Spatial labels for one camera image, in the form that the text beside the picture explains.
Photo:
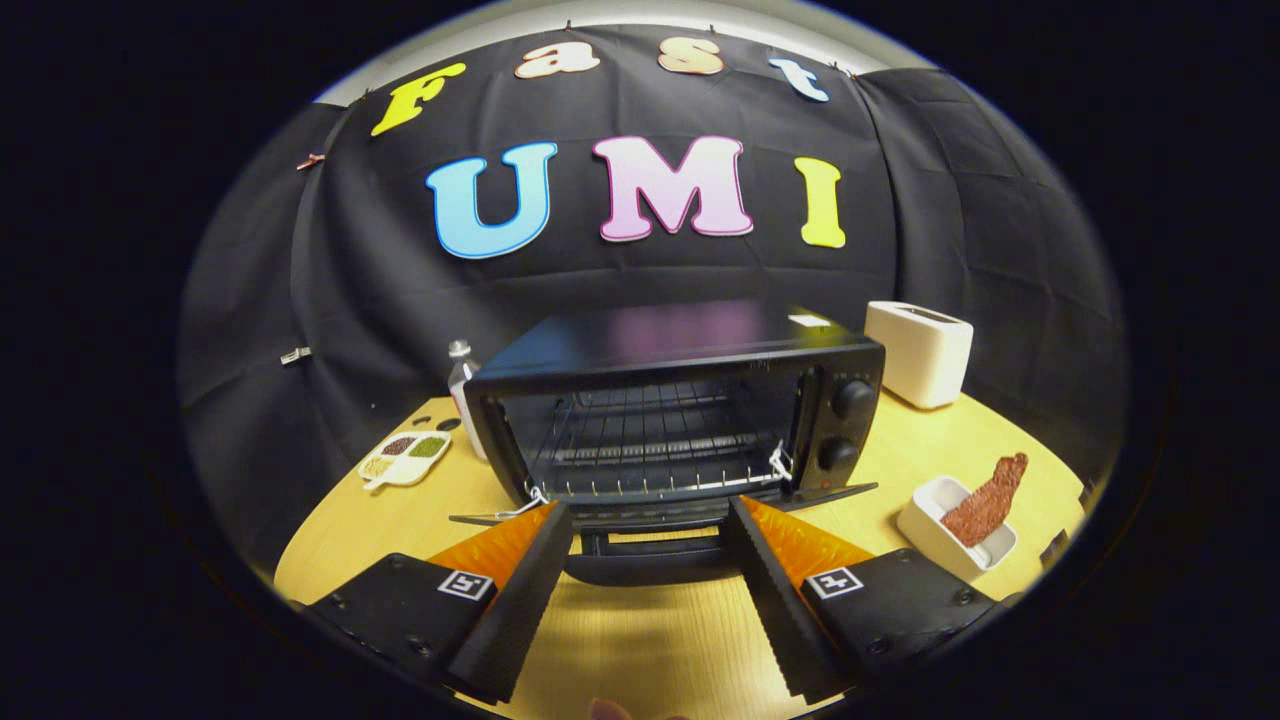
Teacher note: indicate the white divided dish of beans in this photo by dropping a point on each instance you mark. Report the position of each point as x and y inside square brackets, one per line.
[405, 462]

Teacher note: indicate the silver clothes clip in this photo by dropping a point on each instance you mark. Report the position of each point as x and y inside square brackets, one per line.
[295, 355]

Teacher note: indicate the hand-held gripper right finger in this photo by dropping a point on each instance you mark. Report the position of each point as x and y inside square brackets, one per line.
[780, 620]

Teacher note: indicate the white rectangular tray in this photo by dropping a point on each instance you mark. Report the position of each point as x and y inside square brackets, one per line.
[935, 520]

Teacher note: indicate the black toaster oven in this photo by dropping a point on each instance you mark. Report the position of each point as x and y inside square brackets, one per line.
[680, 345]

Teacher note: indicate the red clothes clip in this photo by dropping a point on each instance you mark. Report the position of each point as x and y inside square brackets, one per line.
[310, 161]

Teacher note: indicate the reddish-brown meat piece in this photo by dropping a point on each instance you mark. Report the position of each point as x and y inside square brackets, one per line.
[985, 505]

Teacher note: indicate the clear bottle with white cap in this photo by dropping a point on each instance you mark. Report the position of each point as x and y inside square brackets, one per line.
[462, 385]

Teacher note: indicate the white pop-up toaster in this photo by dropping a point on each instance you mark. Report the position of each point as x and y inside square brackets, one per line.
[920, 360]

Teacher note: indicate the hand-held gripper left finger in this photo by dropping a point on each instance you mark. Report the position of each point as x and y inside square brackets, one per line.
[525, 610]

